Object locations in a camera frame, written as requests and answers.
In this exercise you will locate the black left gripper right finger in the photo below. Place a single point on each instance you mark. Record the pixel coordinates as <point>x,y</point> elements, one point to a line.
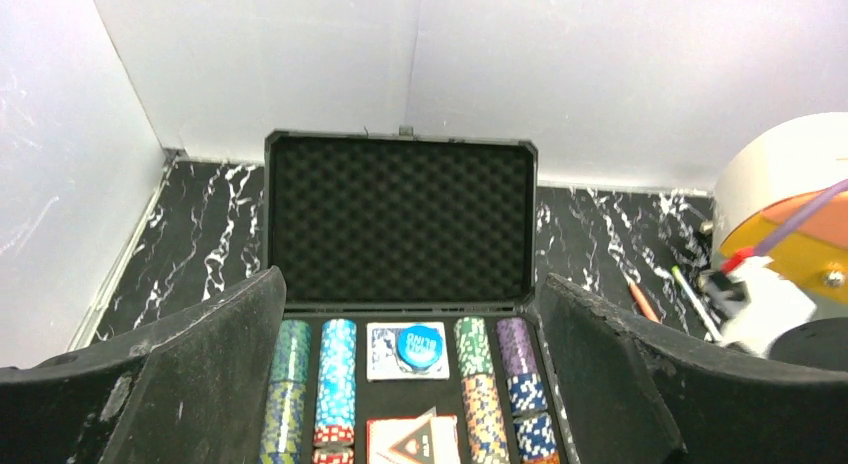
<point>635,391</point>

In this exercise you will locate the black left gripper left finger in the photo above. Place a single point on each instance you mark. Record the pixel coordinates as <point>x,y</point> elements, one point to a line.
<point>187,388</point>

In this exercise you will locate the red poker card deck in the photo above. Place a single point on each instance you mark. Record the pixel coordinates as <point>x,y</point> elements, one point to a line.
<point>381,433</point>

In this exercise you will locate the blue poker card deck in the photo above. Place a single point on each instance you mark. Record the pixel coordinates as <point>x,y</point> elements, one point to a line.
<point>383,363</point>

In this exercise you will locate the blue dealer button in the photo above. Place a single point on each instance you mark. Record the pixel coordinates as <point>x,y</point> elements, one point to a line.
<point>419,346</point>

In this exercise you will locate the red triangle card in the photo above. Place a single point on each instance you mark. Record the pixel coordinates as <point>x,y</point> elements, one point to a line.
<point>430,438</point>

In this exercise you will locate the black poker set case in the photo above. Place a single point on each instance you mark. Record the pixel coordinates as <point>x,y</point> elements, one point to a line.
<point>404,228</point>

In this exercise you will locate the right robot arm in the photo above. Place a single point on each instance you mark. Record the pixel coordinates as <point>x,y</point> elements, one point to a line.
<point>818,344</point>

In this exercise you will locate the orange pencil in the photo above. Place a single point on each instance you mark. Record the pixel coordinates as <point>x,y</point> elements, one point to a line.
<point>641,300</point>

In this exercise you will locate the orange red chip stack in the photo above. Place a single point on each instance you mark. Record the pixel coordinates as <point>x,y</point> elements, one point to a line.
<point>549,459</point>

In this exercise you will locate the blue white chip stack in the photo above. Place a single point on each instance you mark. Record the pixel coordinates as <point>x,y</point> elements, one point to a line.
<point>532,423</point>

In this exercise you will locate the purple chip stack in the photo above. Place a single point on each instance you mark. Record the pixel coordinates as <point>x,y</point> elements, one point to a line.
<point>515,346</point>

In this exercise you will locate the white pen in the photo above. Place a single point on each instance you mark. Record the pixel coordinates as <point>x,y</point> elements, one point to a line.
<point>698,306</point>

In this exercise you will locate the light blue chip stack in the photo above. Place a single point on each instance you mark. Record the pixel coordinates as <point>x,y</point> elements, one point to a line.
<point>335,406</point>

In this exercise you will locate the orange blue chip stack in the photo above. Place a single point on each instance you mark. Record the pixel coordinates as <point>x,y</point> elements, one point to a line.
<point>484,420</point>

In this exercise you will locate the round drawer cabinet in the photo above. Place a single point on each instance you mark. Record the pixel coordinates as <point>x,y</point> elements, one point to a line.
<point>763,186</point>

